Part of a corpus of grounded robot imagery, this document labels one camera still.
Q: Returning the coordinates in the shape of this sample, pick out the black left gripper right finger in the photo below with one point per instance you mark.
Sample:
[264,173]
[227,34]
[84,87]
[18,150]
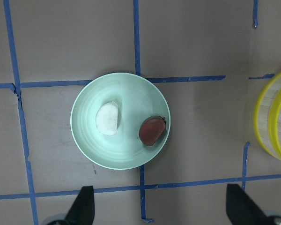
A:
[242,210]

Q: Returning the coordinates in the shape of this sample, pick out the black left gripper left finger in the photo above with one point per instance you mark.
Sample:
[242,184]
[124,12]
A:
[82,211]

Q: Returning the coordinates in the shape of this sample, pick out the white bun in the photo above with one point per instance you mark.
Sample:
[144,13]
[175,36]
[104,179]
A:
[107,118]

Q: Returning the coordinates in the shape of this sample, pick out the brown bun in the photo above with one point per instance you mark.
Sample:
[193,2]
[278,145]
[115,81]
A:
[151,129]

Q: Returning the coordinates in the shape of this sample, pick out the yellow bamboo steamer base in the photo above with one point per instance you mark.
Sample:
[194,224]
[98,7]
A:
[267,117]

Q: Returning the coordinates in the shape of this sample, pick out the light green plate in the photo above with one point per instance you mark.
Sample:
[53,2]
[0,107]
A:
[137,99]

